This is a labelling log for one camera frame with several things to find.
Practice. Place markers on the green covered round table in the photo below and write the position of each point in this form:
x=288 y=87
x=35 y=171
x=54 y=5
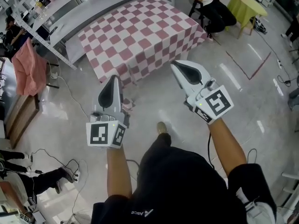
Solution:
x=245 y=8

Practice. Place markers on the red white checkered cloth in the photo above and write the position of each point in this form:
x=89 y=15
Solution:
x=140 y=36

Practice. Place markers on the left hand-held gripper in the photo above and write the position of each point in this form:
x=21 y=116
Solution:
x=100 y=134

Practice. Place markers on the black bag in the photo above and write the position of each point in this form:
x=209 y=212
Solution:
x=260 y=27

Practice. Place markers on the person's right forearm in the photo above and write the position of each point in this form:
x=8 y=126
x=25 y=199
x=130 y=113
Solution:
x=229 y=148

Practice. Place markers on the pink cloth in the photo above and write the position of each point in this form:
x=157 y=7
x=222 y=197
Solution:
x=28 y=71

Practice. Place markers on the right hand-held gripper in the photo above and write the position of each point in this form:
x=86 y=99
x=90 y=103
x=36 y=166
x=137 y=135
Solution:
x=217 y=104

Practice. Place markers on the white metal shelving rack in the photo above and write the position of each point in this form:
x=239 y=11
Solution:
x=98 y=4

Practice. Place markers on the person's black trouser leg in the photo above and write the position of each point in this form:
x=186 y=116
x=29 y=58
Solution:
x=163 y=140

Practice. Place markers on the person's black shirt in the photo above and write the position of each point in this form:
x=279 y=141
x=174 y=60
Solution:
x=182 y=183

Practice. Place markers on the red floor tape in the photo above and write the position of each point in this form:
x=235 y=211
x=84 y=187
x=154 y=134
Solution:
x=238 y=66

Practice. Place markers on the person's left forearm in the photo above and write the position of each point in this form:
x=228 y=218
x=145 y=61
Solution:
x=119 y=171

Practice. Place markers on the grey floor appliance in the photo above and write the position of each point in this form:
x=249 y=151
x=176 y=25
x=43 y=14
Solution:
x=294 y=99

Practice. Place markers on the black stool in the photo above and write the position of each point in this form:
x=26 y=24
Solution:
x=193 y=8

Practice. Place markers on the white metal cart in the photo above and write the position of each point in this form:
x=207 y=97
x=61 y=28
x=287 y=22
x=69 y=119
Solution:
x=290 y=176

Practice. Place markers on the person's beige shoe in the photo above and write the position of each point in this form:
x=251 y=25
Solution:
x=161 y=127

